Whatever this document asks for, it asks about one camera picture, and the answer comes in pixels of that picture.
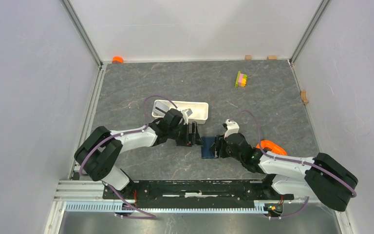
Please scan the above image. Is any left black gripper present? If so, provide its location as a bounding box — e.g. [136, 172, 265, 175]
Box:
[168, 121, 204, 147]

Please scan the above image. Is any blue card holder wallet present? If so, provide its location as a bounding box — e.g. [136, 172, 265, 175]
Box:
[201, 136, 216, 159]

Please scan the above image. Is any white plastic tray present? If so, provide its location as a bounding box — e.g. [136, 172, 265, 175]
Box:
[169, 101, 209, 124]

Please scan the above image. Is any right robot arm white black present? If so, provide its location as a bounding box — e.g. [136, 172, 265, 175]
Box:
[202, 133, 358, 212]

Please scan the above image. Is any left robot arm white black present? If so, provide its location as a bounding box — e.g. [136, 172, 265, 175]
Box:
[74, 108, 204, 199]

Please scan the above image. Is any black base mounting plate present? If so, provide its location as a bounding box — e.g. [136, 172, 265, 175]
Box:
[120, 179, 294, 209]

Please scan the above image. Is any colourful toy block stack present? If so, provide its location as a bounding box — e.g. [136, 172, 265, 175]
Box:
[235, 71, 248, 87]

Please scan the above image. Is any curved wooden piece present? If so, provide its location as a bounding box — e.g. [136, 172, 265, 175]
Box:
[300, 90, 309, 105]

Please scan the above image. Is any orange round cap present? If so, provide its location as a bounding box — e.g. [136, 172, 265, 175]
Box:
[112, 56, 124, 63]

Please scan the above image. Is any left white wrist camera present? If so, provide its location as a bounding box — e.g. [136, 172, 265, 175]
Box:
[177, 108, 193, 125]

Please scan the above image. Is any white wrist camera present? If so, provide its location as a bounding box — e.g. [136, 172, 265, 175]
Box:
[177, 108, 193, 125]
[223, 119, 240, 138]

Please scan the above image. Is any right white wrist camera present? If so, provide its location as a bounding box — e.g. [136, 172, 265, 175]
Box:
[223, 119, 240, 138]

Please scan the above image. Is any orange plastic ring toy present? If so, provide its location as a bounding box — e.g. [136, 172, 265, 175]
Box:
[256, 140, 288, 156]

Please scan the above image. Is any white cable comb rail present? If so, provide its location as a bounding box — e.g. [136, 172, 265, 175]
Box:
[65, 201, 268, 215]

